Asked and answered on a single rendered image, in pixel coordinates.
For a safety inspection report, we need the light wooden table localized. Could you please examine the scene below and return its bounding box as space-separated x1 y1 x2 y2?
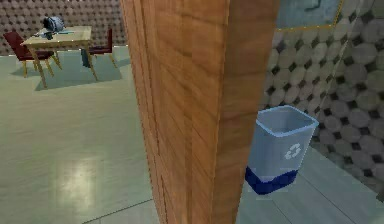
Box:
20 25 99 89

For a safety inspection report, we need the grey round kettle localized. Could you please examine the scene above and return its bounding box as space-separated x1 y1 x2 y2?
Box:
42 15 66 34

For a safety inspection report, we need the blue translucent trash can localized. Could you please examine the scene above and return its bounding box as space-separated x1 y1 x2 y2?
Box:
244 104 320 196

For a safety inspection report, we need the wooden cupboard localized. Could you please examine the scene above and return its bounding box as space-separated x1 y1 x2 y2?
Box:
119 0 282 224

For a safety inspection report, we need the dark red chair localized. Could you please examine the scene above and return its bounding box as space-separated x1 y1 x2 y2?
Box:
80 27 119 69
2 30 63 79

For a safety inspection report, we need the gold framed picture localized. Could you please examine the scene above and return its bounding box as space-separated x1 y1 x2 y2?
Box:
275 0 345 33

